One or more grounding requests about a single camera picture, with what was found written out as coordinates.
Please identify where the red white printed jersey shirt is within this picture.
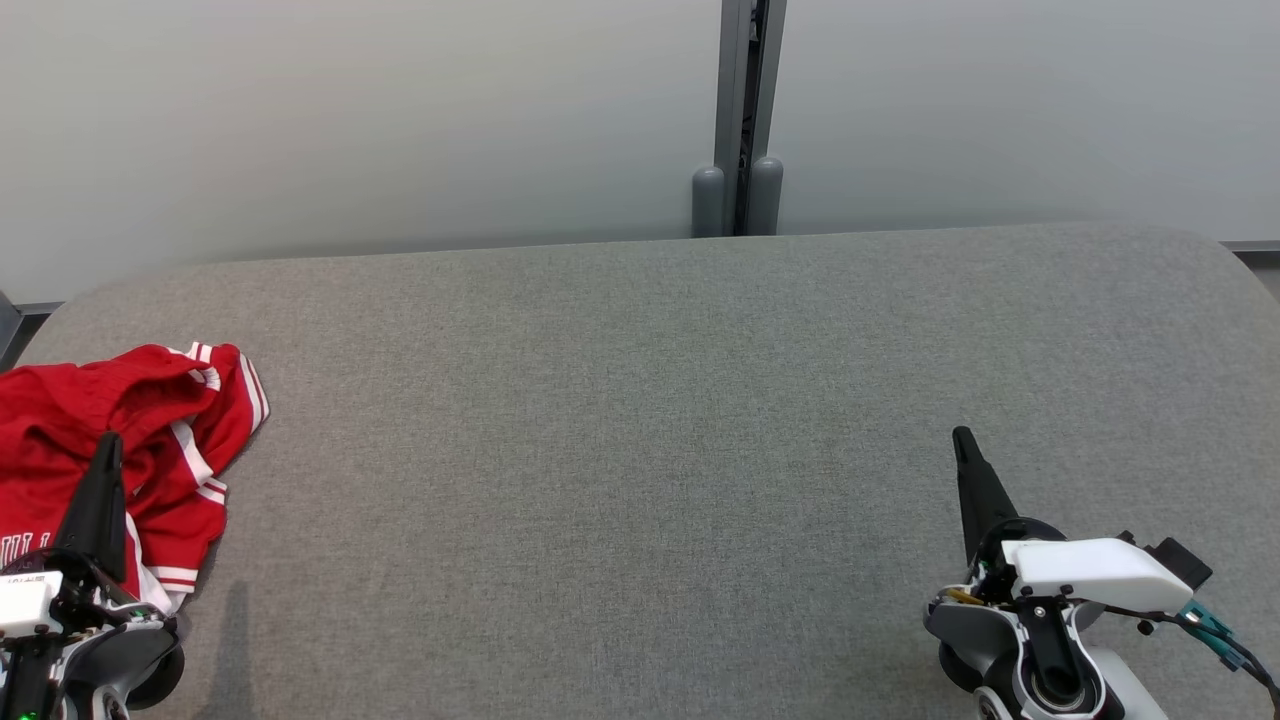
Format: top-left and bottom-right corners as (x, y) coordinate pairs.
(0, 425), (231, 613)

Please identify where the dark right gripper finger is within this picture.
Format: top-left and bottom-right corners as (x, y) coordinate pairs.
(952, 427), (1021, 566)

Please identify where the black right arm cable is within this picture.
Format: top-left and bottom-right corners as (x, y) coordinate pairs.
(1100, 598), (1280, 713)

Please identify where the red shorts white side band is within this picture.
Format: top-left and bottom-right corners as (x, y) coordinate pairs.
(0, 343), (271, 481)

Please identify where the grey frame with dark panel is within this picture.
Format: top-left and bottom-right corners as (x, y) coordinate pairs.
(0, 290), (61, 371)

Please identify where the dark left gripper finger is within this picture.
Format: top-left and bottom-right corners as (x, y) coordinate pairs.
(55, 432), (129, 586)

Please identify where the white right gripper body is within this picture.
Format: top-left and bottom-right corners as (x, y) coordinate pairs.
(975, 517), (1196, 613)

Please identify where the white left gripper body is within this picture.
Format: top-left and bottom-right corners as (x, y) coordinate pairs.
(0, 558), (151, 641)

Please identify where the grey metal partition post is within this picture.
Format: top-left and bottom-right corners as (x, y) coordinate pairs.
(692, 0), (788, 238)

